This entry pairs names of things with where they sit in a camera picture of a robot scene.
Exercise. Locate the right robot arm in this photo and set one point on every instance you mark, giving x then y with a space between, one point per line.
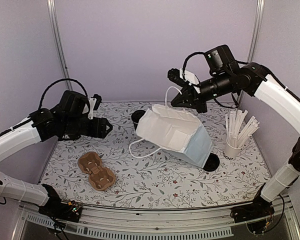
229 75

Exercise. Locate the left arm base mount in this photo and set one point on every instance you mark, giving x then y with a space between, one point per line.
70 211

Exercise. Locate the right aluminium frame post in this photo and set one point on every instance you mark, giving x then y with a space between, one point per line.
258 18

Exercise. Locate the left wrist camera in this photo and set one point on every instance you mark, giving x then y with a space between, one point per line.
94 103

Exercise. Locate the front aluminium rail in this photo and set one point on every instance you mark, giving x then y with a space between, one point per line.
113 223

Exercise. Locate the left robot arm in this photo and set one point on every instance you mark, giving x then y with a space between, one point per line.
41 125

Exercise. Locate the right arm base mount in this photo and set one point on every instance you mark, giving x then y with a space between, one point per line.
257 215

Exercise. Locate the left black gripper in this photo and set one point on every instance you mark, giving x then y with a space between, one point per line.
98 130

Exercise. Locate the white paper bag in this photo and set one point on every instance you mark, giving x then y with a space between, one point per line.
177 132

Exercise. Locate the brown cardboard cup carrier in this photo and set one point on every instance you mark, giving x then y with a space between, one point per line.
99 176

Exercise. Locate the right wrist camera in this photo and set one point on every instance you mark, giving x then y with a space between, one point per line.
176 76

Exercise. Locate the floral table mat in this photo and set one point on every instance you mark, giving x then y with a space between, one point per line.
148 178

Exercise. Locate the white cup holding straws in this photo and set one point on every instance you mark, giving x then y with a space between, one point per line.
230 152

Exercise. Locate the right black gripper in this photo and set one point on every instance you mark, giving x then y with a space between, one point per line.
185 99

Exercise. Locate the stack of black lids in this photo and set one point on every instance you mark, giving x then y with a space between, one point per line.
212 163

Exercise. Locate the black paper coffee cup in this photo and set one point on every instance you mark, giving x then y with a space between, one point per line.
136 116

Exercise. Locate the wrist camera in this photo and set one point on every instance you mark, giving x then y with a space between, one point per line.
176 76
94 103

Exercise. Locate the aluminium frame post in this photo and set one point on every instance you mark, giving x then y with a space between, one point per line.
52 12
258 18

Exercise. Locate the left aluminium frame post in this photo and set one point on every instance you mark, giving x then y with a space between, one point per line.
52 12

